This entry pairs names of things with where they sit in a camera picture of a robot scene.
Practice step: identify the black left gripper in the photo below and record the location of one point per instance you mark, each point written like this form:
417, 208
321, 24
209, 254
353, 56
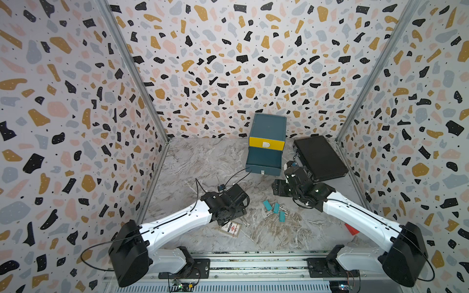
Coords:
241, 211

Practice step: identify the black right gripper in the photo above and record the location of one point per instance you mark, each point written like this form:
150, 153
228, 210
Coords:
278, 184

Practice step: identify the teal drawer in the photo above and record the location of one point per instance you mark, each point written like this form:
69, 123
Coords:
264, 161

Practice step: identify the yellow top drawer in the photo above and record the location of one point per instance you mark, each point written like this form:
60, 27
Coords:
270, 144

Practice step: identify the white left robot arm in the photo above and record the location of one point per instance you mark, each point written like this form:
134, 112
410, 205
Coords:
138, 249

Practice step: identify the red object behind arm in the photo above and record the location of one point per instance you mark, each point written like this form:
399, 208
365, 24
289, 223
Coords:
352, 230

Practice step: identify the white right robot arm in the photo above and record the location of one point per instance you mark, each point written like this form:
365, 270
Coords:
401, 252

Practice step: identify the teal binder clip middle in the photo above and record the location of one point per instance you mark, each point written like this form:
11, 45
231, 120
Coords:
278, 209

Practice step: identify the teal binder clip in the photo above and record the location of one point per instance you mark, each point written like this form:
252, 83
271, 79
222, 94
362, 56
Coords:
267, 205
278, 209
282, 217

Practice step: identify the teal binder clip lower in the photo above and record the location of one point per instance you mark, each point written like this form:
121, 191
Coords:
282, 217

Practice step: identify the teal binder clip left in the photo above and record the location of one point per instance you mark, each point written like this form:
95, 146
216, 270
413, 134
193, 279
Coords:
267, 205

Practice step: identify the teal drawer cabinet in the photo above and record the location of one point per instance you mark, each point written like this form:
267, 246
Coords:
269, 127

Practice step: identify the small packaged card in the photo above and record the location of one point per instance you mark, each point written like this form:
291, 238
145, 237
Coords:
231, 228

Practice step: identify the black ribbed briefcase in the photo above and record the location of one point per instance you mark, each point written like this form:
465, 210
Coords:
319, 158

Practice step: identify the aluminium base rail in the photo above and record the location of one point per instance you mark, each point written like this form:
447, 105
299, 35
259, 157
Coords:
283, 272

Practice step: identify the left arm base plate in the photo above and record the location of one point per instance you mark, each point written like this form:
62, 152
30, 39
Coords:
195, 269

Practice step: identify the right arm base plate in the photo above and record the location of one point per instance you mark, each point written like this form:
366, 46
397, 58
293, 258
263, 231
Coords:
323, 268

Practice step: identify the aluminium corner post right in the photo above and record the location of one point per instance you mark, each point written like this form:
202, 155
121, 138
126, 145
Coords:
408, 12

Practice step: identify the aluminium corner post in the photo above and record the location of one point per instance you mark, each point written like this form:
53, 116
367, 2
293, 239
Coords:
105, 10
408, 12

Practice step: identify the aluminium corner post left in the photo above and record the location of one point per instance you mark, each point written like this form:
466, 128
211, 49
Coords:
105, 10

